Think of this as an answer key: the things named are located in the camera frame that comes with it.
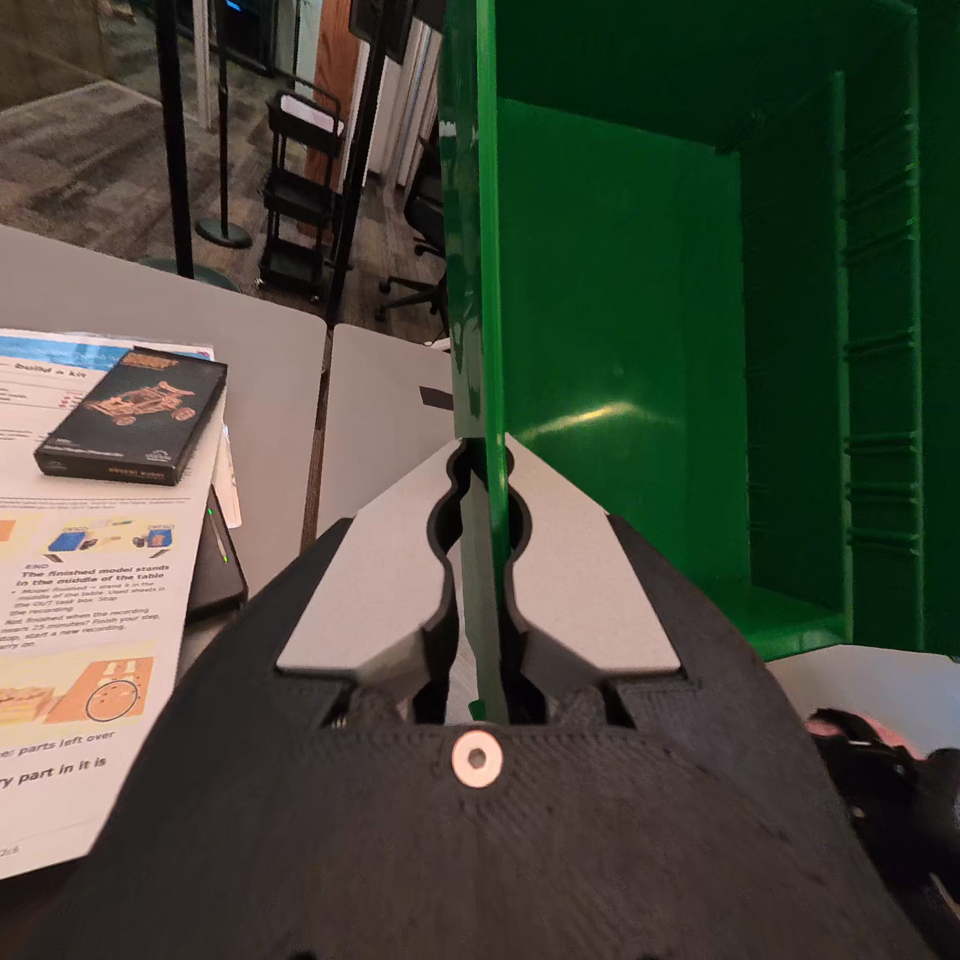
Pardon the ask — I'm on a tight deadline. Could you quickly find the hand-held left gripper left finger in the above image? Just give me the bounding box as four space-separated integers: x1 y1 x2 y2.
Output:
276 438 471 723

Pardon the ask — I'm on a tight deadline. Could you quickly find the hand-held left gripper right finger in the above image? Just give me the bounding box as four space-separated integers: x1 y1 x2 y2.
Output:
502 435 684 723

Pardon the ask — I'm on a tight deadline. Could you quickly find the green plastic bin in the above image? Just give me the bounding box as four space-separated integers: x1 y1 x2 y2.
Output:
438 0 960 725

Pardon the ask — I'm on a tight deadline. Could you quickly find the black flat device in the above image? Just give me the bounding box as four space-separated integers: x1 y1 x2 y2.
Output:
186 486 250 622

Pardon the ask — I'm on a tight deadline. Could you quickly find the printed instruction sheet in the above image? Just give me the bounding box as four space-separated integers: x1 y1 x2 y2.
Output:
0 327 228 880

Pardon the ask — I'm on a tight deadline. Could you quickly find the black model kit box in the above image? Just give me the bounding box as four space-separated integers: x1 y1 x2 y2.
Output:
33 345 228 486

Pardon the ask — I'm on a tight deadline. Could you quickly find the black office chair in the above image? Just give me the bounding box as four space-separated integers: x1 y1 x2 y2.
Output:
378 135 451 331

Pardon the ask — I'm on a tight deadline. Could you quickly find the black utility cart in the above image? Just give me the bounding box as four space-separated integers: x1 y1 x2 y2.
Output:
258 90 348 303

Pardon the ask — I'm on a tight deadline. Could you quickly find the black stand pole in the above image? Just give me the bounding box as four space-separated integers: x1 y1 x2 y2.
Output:
324 0 417 327
153 0 198 280

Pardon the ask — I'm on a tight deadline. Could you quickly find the black stanchion post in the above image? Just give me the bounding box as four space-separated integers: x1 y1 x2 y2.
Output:
196 0 253 249

